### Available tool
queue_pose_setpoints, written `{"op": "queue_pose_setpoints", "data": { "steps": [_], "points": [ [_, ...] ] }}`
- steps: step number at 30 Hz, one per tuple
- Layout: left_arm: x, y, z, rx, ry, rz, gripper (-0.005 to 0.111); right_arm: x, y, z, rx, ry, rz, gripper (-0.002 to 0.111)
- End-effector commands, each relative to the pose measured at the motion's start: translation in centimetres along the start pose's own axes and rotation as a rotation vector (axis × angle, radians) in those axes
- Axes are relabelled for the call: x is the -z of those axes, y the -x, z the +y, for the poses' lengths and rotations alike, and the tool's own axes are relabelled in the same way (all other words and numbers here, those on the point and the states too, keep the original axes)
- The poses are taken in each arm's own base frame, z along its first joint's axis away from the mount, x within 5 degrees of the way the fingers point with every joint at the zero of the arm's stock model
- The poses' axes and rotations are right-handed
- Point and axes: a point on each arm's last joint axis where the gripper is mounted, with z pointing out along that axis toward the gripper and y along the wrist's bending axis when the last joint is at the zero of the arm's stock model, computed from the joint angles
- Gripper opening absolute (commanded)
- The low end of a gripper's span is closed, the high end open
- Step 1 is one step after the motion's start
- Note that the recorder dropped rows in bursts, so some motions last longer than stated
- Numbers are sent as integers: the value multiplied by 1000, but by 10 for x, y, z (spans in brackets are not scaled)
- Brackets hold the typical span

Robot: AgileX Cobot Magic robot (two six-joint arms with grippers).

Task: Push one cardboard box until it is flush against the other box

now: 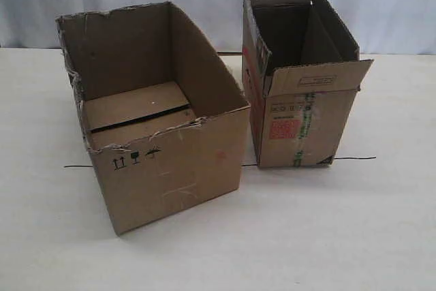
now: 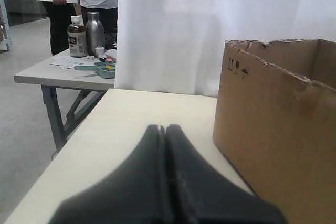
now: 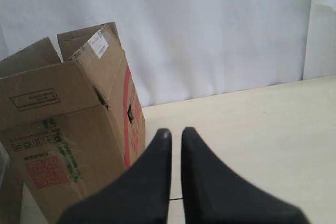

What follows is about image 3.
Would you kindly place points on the tall printed cardboard box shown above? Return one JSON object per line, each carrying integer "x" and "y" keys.
{"x": 71, "y": 121}

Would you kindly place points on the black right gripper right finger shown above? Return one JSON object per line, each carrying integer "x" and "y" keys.
{"x": 214, "y": 193}

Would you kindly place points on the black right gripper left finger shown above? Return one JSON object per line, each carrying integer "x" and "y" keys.
{"x": 140, "y": 195}

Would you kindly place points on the wide cardboard box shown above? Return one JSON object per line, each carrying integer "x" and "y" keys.
{"x": 11, "y": 190}

